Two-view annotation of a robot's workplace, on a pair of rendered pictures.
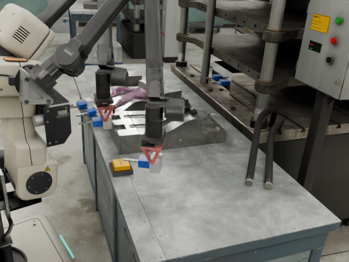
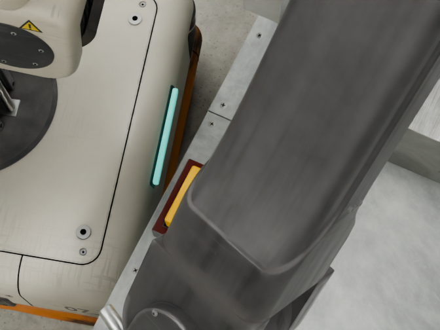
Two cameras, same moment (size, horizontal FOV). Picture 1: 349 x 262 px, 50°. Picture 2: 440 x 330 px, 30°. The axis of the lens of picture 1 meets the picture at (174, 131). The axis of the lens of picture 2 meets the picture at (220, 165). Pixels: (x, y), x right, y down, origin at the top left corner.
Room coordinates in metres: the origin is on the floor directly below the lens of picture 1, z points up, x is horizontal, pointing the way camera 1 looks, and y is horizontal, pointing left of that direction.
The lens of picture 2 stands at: (1.11, 0.01, 1.55)
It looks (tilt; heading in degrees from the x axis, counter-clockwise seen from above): 69 degrees down; 50
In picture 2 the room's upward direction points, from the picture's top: 3 degrees counter-clockwise
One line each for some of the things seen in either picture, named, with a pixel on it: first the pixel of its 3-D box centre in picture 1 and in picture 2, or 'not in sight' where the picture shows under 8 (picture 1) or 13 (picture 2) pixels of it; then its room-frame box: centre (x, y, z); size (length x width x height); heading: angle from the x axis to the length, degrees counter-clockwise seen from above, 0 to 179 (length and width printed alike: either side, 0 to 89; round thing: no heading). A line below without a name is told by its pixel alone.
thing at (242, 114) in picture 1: (258, 90); not in sight; (2.46, -0.56, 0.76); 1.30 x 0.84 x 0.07; 21
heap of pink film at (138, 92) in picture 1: (130, 92); not in sight; (1.88, 0.25, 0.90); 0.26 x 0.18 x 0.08; 128
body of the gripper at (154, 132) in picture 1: (153, 129); not in sight; (1.11, 0.07, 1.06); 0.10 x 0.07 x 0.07; 173
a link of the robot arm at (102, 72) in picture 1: (104, 78); not in sight; (1.42, 0.29, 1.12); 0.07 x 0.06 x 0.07; 85
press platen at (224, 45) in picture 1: (264, 63); not in sight; (2.45, -0.57, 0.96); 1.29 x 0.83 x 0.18; 21
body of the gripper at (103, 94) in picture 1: (103, 92); not in sight; (1.42, 0.30, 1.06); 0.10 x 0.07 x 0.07; 21
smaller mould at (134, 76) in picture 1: (123, 77); not in sight; (2.33, 0.35, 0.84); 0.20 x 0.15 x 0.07; 111
